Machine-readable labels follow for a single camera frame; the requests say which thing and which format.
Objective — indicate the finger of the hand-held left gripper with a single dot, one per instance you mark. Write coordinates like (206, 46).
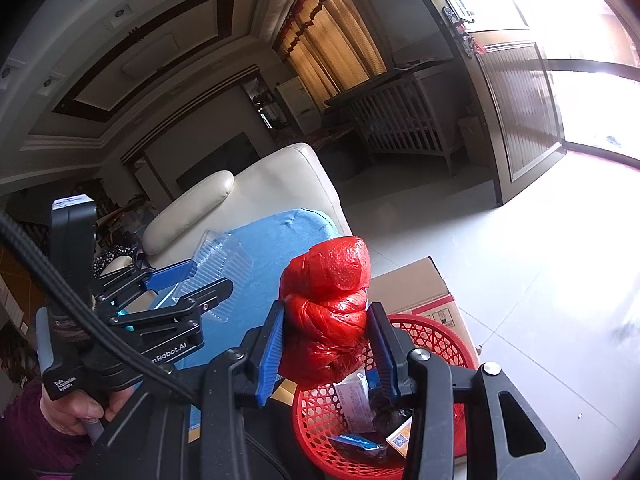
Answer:
(170, 274)
(210, 292)

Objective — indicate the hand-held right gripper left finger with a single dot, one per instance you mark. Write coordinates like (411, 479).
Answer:
(270, 355)

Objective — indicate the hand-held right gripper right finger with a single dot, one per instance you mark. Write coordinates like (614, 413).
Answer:
(382, 355)

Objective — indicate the clear plastic tray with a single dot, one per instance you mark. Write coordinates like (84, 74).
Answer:
(220, 260)

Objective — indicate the white medicine box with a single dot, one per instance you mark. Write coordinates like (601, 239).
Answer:
(355, 400)

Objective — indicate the red plastic basket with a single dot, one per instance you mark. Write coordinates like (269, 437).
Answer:
(445, 345)

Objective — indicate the red plastic bag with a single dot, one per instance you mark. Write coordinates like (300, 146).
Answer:
(330, 310)

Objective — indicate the orange and white box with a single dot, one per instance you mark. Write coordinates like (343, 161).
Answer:
(400, 440)

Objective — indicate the blue packet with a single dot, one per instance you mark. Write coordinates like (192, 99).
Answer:
(352, 442)

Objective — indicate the person's left forearm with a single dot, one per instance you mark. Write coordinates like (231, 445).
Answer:
(30, 440)

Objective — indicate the person's left hand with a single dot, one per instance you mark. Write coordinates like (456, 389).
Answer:
(70, 412)

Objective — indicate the dark spotted cloth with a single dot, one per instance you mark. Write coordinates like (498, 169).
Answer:
(112, 257)

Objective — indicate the brown cardboard box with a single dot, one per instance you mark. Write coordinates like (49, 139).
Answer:
(415, 285)

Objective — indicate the blue tablecloth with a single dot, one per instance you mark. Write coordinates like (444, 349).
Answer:
(280, 240)

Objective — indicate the cream leather sofa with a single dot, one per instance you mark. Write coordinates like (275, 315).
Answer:
(280, 180)

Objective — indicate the white standing air conditioner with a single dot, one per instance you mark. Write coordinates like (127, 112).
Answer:
(297, 102)

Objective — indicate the wooden slatted crib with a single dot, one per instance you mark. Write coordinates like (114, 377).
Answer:
(400, 110)

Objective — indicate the tan window curtain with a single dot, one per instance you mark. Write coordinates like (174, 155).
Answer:
(335, 40)

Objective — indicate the wooden louvred door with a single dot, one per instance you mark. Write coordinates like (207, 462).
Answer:
(520, 105)

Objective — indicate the dark wall television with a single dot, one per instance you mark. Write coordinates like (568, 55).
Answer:
(220, 160)

